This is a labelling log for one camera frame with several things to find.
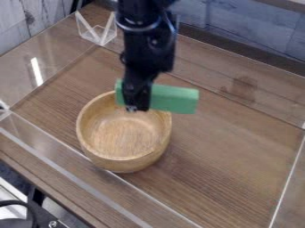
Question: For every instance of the black metal table frame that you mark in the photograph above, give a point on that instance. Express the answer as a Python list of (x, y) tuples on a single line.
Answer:
[(52, 215)]

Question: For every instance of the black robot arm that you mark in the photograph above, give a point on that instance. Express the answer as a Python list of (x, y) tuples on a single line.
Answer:
[(141, 8)]

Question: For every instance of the green rectangular block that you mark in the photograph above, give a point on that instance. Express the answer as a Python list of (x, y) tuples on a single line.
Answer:
[(166, 98)]

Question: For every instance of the wooden bowl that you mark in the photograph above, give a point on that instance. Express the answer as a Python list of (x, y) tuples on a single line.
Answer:
[(122, 141)]

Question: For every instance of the clear acrylic corner bracket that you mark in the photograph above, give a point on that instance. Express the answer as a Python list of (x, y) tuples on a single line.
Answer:
[(100, 35)]

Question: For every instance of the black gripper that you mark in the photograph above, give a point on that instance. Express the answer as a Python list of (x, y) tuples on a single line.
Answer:
[(150, 39)]

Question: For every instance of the clear acrylic tray wall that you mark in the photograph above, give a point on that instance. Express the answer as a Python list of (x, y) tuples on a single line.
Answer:
[(145, 196)]

